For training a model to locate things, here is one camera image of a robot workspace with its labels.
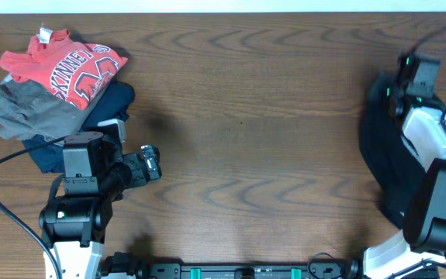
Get black polo shirt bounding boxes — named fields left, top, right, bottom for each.
left=359, top=74, right=427, bottom=229

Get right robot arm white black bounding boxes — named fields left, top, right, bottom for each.
left=351, top=51, right=446, bottom=278

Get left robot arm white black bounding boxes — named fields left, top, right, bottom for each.
left=40, top=131, right=162, bottom=278

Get navy blue folded shirt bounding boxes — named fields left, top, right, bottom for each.
left=29, top=80, right=135, bottom=174

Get red printed t-shirt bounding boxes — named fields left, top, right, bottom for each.
left=0, top=28, right=128, bottom=110

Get grey folded shirt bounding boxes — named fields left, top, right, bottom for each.
left=0, top=76, right=105, bottom=141

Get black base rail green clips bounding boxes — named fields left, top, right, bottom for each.
left=95, top=252, right=363, bottom=279

